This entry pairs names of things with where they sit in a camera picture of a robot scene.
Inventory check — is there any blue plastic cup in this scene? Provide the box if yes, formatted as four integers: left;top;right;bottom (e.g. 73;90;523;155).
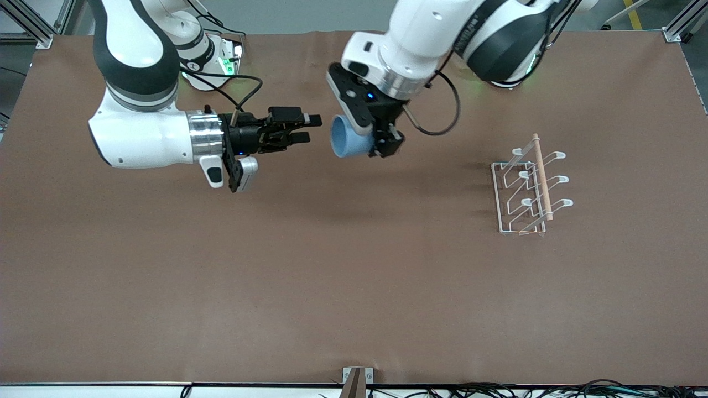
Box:
331;114;378;159

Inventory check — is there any brown table cover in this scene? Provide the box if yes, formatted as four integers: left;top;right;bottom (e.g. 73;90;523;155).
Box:
0;30;708;386

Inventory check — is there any grey floor pipe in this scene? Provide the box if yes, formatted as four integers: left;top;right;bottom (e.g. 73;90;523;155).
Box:
602;0;652;30

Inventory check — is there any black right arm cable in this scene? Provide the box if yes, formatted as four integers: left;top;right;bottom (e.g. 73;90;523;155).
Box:
180;65;264;114

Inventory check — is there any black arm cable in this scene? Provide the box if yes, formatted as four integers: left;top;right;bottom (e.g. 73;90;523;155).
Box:
403;67;461;137
180;65;264;114

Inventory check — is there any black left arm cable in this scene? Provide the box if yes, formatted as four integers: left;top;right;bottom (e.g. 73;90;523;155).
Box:
403;67;461;137

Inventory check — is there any black right base cable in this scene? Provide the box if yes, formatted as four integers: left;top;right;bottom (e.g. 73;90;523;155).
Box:
191;0;247;50

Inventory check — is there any white wire cup holder rack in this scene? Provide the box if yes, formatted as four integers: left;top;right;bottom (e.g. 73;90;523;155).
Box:
491;133;574;237

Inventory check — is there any aluminium frame profile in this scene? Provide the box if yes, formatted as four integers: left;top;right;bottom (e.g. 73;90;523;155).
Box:
0;0;76;49
662;0;708;44

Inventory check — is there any small metal bracket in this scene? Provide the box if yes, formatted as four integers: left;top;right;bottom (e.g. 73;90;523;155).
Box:
342;367;374;385

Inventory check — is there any brown camera post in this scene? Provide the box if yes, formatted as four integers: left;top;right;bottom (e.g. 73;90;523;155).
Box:
340;368;367;398

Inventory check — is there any black cable bundle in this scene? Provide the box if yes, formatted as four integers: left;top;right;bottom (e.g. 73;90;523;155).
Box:
368;379;708;398

